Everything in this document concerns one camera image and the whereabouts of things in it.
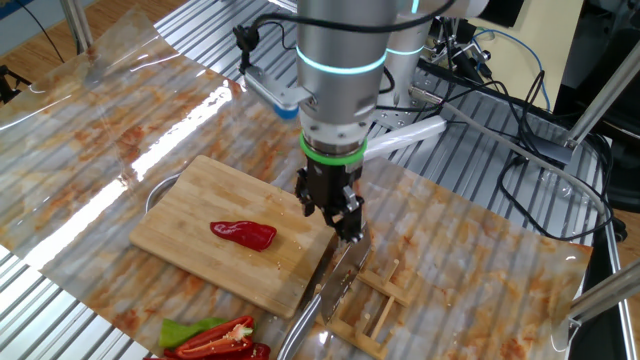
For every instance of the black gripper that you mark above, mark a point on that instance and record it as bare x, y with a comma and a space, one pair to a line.
332, 185

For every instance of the steel cleaver knife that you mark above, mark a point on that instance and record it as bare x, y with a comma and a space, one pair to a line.
340, 280

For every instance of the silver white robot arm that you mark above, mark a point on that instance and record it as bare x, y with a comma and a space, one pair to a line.
340, 100

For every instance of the red pepper piece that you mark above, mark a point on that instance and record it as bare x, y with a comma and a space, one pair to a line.
245, 236

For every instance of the wooden peg rack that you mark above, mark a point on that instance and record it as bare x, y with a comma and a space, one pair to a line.
385, 287

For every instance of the white plastic roll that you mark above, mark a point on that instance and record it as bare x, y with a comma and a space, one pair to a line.
410, 135

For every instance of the bamboo cutting board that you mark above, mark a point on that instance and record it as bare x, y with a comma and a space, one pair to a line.
210, 260

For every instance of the dark red pepper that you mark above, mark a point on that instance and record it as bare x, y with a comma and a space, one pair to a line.
257, 352

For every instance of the halved red pepper with seeds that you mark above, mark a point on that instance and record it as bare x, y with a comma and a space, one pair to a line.
215, 340

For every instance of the large green pepper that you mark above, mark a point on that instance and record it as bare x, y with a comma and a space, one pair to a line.
180, 332

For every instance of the marble pattern plastic mat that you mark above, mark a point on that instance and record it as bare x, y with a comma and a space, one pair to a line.
125, 125

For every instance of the beige board panel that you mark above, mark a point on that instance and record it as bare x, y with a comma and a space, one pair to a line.
525, 50

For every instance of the black tripod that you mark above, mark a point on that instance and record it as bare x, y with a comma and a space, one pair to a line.
12, 82

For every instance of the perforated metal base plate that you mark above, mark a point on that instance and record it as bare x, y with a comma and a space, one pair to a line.
395, 119

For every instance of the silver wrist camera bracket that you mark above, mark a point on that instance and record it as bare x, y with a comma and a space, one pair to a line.
270, 85

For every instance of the aluminium frame post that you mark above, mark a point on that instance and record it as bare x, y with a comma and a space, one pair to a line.
605, 90
605, 295
77, 25

